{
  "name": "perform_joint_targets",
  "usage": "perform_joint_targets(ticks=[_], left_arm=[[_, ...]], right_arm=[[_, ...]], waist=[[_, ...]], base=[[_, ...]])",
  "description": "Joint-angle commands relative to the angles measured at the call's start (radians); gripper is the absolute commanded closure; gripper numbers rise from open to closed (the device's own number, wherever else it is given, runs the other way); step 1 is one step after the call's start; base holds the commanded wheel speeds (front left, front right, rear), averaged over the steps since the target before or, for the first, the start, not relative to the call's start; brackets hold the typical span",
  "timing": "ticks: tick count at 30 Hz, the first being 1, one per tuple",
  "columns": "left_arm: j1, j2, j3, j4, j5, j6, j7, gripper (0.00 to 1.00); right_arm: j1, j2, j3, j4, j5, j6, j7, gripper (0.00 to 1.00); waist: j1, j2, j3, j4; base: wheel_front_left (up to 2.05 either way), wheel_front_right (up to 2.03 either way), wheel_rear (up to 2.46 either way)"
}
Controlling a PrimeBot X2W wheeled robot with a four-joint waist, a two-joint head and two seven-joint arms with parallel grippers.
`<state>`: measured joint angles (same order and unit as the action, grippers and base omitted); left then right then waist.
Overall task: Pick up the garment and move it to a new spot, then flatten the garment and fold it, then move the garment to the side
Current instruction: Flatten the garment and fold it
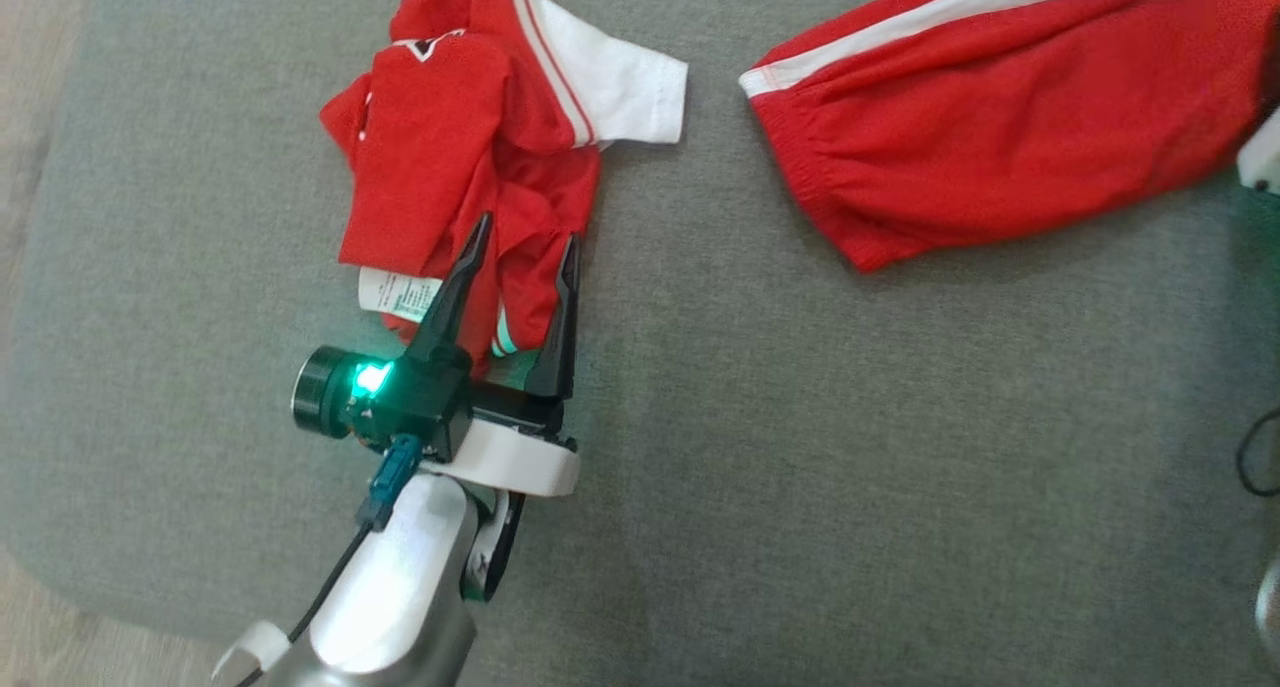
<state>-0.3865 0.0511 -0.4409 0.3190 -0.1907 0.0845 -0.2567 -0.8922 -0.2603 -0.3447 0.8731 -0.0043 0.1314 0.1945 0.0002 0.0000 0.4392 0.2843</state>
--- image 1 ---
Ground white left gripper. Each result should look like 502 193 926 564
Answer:
404 212 583 499

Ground black right cable teal plug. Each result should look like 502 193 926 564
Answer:
1235 407 1280 498

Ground white cable tape tag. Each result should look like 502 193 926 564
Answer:
210 620 293 687

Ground black left cable teal plug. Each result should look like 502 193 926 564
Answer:
232 432 424 687

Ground black cable teal plug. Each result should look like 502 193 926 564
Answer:
232 432 424 687
1235 407 1280 498

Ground red Bulls 23 jersey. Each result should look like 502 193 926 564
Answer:
320 0 691 373

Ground grey fabric sofa seat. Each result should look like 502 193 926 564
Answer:
0 0 1280 687

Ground red shorts with white stripe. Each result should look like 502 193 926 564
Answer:
739 0 1280 274

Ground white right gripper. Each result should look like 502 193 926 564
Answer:
1237 107 1280 194

